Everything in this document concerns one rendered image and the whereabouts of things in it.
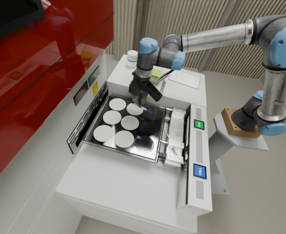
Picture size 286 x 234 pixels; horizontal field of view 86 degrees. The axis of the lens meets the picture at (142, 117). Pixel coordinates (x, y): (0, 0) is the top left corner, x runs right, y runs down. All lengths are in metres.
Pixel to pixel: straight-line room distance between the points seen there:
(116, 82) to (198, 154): 0.61
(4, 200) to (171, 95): 0.84
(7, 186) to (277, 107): 1.01
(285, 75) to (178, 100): 0.48
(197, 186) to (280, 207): 1.64
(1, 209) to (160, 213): 0.54
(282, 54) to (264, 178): 1.79
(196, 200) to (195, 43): 0.64
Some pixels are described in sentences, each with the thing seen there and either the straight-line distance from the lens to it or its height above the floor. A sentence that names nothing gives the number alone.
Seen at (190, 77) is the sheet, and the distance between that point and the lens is 1.17.
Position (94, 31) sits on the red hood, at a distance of 0.63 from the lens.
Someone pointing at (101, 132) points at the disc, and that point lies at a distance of 0.81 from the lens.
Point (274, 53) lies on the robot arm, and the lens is 0.69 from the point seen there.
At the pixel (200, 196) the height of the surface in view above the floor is 0.96.
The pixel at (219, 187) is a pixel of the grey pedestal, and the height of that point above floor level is 0.01.
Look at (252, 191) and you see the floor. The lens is 2.14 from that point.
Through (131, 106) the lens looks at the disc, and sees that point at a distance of 0.93.
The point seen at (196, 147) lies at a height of 0.96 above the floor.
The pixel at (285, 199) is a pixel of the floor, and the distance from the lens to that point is 2.37.
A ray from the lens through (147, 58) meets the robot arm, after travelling 0.65.
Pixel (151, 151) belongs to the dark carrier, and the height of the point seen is 0.90.
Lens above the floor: 1.58
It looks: 50 degrees down
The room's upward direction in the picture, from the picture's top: 12 degrees clockwise
